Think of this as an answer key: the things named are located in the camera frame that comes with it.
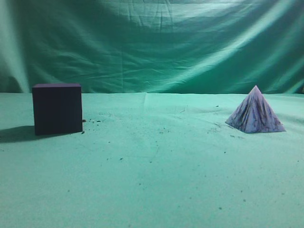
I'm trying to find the green table cloth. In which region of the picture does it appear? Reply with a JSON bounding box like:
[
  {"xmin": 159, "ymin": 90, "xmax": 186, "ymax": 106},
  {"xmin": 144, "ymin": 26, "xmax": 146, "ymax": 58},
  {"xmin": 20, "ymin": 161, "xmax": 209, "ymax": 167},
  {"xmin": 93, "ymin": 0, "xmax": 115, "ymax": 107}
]
[{"xmin": 0, "ymin": 93, "xmax": 304, "ymax": 228}]

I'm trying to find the dark purple cube block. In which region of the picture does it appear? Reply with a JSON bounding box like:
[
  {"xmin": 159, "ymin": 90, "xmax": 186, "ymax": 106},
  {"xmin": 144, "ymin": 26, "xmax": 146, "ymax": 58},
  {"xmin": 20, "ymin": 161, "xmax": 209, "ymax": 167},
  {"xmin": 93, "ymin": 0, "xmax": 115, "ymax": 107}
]
[{"xmin": 32, "ymin": 83, "xmax": 83, "ymax": 135}]

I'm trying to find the green backdrop cloth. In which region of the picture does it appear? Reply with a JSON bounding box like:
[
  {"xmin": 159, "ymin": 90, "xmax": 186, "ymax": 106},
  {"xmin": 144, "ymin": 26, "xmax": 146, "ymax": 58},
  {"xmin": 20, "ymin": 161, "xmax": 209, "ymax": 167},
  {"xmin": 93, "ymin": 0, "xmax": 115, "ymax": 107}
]
[{"xmin": 0, "ymin": 0, "xmax": 304, "ymax": 94}]

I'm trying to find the marbled lavender square pyramid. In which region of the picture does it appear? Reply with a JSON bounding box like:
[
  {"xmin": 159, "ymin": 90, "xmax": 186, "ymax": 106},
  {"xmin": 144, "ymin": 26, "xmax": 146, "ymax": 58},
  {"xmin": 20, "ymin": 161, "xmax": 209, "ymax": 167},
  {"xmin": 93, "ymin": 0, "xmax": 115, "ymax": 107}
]
[{"xmin": 225, "ymin": 86, "xmax": 285, "ymax": 133}]

